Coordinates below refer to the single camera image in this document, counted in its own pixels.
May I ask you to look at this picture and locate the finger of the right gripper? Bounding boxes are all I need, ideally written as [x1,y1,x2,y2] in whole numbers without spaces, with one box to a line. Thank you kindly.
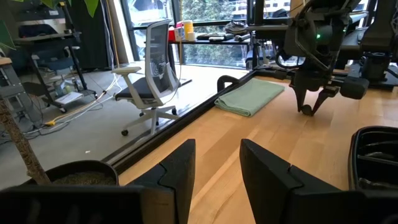
[294,86,307,112]
[312,86,340,115]

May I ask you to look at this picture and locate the black two-compartment food container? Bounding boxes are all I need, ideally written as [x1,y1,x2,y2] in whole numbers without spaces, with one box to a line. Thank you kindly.
[348,126,398,192]

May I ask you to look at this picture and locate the black panel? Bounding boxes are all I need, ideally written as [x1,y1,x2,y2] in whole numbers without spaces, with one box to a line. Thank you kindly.
[67,0,110,70]

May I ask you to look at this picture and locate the green folded cloth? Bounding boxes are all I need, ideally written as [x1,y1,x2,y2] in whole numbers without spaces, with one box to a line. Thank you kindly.
[214,77,286,118]

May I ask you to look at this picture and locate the black aluminium table frame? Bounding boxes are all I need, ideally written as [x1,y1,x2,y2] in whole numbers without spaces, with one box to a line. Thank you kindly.
[101,63,398,174]

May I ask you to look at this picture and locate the white office chair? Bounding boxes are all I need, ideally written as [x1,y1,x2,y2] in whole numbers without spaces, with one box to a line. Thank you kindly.
[111,19,181,137]

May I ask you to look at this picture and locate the green plant in black pot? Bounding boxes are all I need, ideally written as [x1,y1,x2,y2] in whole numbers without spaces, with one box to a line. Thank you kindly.
[0,0,119,187]

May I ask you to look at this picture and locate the yellow floor cable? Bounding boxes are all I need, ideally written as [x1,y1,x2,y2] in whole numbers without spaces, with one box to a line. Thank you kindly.
[45,90,108,127]

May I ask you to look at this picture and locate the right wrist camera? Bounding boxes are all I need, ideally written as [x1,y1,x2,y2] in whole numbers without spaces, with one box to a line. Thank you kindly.
[340,76,370,100]

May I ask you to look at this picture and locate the black window shelf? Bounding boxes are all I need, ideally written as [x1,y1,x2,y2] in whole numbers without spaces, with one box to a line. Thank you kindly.
[169,24,290,46]

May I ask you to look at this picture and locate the yellow bottle on desk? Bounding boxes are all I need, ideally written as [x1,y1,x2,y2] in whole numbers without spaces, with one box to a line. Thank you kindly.
[183,20,195,40]

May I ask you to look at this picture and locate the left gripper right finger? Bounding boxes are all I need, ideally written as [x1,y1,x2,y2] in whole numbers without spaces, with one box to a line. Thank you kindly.
[239,139,398,224]

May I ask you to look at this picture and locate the black table clamp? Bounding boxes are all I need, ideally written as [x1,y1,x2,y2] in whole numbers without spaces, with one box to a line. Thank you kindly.
[216,75,241,93]

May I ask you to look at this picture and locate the black equipment cart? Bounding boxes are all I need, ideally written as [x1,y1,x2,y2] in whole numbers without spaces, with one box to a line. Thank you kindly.
[12,0,98,113]

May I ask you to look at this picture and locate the grey crumpled bag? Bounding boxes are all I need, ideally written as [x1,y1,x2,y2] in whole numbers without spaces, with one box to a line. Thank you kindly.
[224,20,249,35]

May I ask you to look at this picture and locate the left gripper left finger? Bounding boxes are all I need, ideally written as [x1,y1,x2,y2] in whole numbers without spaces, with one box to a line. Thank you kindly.
[0,139,197,224]

